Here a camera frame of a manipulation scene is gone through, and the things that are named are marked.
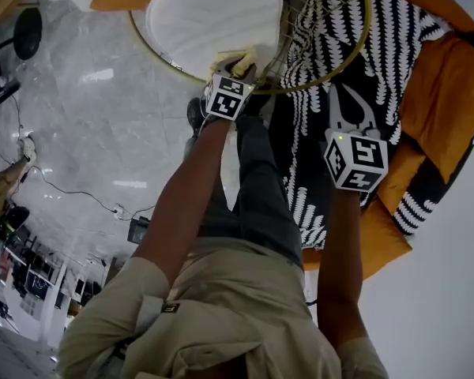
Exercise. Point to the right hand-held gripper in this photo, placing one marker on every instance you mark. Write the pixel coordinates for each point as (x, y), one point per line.
(359, 152)

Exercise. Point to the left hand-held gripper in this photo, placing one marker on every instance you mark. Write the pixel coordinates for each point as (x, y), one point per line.
(225, 101)

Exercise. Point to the yellow cloth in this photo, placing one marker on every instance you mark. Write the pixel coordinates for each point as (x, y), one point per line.
(243, 63)

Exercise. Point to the white seat cushion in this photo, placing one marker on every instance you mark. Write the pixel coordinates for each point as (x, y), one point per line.
(213, 18)

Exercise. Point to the person's right forearm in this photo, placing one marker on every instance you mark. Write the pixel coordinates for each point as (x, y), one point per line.
(339, 271)

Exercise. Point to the person's left forearm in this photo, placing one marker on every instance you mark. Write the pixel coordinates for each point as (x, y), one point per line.
(185, 203)

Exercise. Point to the person's black right shoe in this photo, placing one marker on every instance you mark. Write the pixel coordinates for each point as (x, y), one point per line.
(260, 103)

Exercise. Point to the person's black shoe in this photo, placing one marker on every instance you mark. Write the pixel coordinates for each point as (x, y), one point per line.
(260, 103)
(193, 111)

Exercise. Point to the person's black left shoe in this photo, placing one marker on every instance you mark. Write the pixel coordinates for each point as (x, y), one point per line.
(193, 111)

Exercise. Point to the black white striped blanket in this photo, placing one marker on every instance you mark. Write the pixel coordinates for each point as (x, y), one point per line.
(320, 46)

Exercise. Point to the small orange sofa pillow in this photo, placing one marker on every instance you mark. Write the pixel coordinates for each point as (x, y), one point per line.
(387, 243)

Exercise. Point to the white power strip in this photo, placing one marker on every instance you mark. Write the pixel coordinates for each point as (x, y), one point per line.
(119, 211)

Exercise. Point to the black waist device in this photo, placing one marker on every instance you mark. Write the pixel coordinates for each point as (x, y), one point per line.
(139, 230)

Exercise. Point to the black floor fan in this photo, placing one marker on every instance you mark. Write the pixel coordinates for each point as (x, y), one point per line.
(28, 34)

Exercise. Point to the person's beige shirt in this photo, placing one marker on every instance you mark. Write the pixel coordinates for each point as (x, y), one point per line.
(221, 322)

